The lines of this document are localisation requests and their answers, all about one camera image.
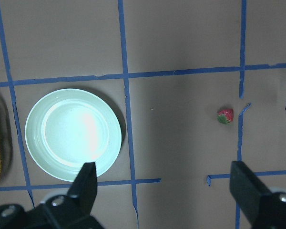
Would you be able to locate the pale green plate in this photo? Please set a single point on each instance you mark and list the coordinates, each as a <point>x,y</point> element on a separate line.
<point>69,127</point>

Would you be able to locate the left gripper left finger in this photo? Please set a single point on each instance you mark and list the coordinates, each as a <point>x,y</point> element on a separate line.
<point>83,190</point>

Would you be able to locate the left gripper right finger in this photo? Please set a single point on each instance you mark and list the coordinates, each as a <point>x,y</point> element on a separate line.
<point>253,197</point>

